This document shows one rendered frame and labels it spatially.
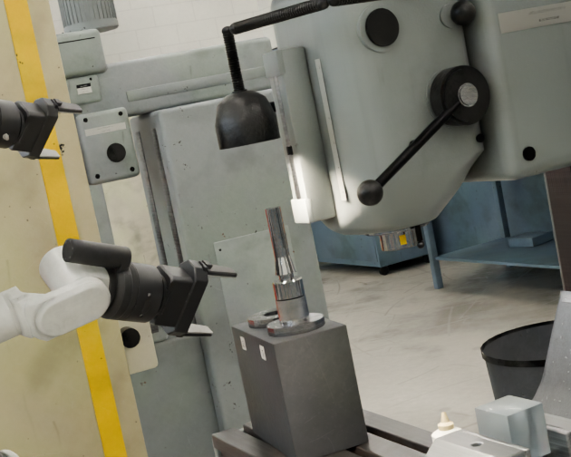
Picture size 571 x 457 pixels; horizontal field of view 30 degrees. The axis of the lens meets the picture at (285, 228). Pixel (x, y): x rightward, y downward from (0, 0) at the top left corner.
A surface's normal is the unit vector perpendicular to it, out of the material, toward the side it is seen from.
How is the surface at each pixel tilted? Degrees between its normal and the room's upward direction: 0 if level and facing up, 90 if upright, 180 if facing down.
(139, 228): 90
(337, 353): 90
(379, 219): 130
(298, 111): 90
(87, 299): 117
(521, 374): 94
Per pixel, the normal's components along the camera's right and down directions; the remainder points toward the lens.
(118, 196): 0.44, 0.02
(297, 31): -0.88, 0.22
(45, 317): 0.51, 0.44
